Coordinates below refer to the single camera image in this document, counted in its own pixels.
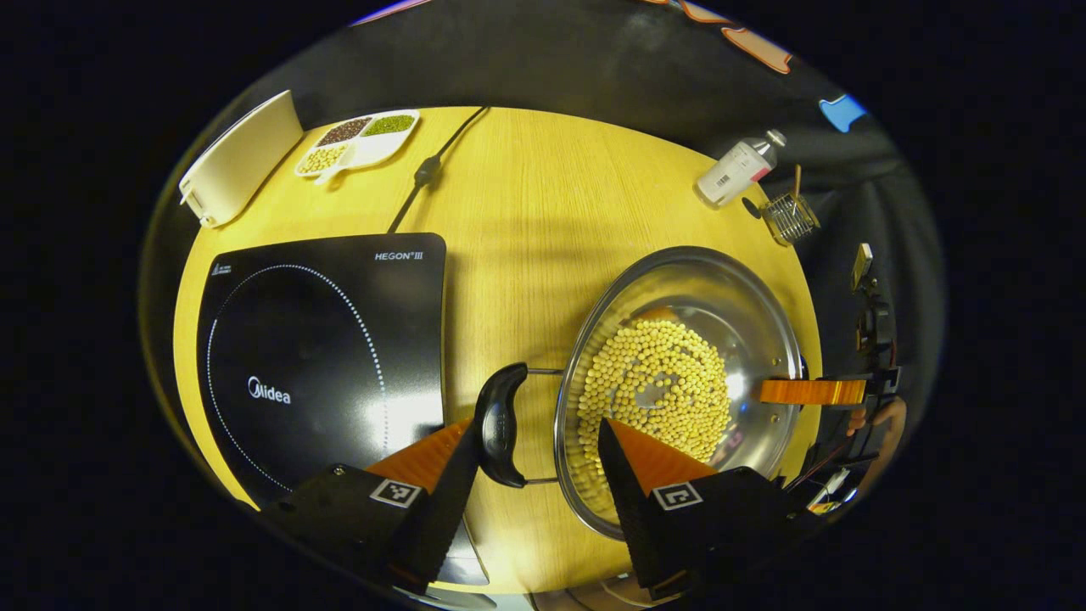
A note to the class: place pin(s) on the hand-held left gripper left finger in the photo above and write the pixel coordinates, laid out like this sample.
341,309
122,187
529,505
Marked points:
450,509

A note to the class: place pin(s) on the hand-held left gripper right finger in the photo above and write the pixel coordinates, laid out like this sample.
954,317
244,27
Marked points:
632,518

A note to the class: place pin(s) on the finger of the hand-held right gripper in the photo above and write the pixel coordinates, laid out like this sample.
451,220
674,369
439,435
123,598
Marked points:
806,391

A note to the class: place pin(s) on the stainless steel pot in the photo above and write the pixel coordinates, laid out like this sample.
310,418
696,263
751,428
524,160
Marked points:
696,288

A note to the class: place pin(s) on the black induction cooktop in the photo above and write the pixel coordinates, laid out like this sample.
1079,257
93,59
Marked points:
322,339

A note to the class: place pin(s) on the pile of yellow soybeans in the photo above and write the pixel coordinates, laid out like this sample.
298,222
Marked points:
653,382

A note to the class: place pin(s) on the wooden stick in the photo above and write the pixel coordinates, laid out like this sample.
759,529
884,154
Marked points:
797,182

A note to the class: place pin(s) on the white plastic bottle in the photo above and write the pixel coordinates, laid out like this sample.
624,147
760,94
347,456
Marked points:
734,174

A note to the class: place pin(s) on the white divided dish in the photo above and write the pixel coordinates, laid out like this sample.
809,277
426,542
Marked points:
377,148

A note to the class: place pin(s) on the small heap of pale beans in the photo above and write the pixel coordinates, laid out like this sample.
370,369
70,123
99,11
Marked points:
322,159

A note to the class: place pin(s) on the heap of green mung beans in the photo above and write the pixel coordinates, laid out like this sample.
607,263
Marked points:
389,125

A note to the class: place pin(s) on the heap of dark red beans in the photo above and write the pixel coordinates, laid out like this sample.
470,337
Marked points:
344,131

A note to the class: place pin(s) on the white toaster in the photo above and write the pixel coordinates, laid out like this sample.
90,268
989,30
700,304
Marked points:
246,157

